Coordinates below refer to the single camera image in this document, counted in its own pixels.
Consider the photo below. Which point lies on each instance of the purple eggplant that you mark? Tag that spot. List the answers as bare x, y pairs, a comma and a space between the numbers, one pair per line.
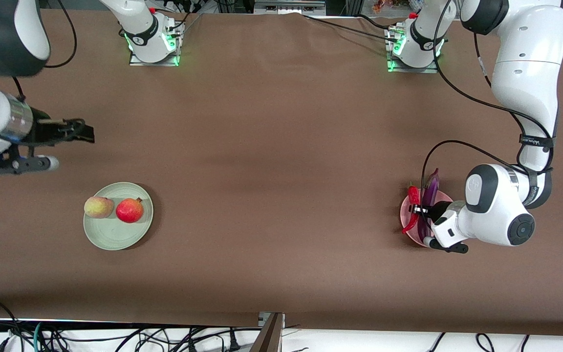
432, 188

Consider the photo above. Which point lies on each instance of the grey metal post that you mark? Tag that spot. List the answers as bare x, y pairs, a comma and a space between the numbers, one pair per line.
269, 337

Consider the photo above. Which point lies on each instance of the white metal bracket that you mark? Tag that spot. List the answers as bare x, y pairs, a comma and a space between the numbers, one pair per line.
262, 318

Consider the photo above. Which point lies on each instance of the pink round plate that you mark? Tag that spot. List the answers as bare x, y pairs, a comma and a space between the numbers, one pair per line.
414, 239

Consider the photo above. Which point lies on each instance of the green round plate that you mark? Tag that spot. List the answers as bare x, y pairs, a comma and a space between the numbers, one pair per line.
115, 234

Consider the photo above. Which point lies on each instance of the red chili pepper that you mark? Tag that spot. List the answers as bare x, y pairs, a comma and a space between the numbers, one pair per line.
414, 194

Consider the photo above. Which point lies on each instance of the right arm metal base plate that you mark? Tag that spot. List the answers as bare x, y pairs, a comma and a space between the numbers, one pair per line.
154, 63

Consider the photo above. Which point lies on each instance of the brown table cloth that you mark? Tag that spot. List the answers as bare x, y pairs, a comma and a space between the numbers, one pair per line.
262, 146

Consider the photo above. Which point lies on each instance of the red apple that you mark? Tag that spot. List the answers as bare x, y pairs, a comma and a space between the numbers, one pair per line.
129, 210

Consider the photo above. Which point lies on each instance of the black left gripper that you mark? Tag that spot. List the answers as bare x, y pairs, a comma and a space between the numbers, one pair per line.
437, 210

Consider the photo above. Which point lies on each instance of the yellow-pink peach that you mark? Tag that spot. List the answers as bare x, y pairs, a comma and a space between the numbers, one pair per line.
98, 207

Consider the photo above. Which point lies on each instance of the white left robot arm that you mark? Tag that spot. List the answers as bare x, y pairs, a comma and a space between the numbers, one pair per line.
526, 73

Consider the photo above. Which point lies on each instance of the colourful toy pile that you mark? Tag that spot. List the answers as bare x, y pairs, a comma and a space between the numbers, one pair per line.
389, 6

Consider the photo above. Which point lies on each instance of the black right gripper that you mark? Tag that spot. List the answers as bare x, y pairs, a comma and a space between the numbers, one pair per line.
46, 131

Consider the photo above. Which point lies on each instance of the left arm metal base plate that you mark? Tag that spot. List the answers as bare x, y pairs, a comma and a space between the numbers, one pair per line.
413, 70

